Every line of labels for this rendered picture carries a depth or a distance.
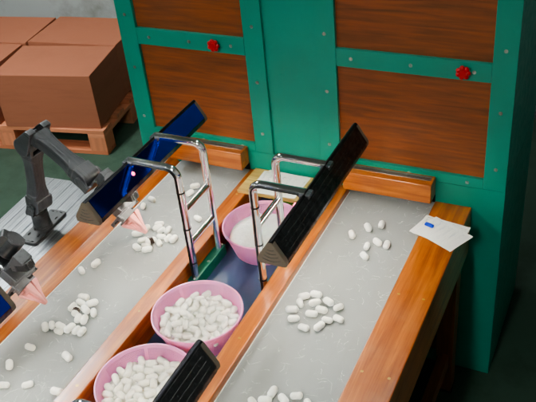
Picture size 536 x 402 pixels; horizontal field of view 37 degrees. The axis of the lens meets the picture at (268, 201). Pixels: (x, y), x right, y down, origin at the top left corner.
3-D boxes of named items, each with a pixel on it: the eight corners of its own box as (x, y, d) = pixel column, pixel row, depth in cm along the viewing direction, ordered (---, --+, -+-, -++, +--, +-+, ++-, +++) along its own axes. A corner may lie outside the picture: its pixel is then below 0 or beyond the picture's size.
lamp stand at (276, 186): (258, 306, 239) (242, 183, 214) (284, 266, 253) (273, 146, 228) (316, 321, 231) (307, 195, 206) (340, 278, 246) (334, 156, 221)
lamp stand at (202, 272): (146, 278, 255) (119, 160, 229) (177, 242, 269) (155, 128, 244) (197, 291, 247) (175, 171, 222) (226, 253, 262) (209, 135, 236)
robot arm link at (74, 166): (105, 169, 250) (37, 111, 256) (84, 183, 245) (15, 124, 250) (99, 193, 259) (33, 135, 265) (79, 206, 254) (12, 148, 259)
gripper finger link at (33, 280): (55, 293, 227) (30, 271, 227) (40, 309, 222) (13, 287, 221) (48, 303, 232) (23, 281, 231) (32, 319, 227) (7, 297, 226)
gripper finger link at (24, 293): (61, 287, 229) (35, 266, 228) (45, 303, 224) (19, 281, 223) (53, 297, 234) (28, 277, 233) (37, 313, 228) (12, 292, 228)
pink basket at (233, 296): (147, 368, 221) (142, 344, 216) (164, 305, 243) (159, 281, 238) (242, 368, 219) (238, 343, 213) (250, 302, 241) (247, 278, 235)
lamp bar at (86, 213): (76, 221, 220) (70, 200, 216) (187, 117, 265) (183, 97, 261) (100, 226, 217) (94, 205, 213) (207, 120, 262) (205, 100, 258)
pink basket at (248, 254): (237, 281, 250) (234, 257, 244) (216, 234, 271) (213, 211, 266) (316, 259, 255) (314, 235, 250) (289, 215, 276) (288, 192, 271)
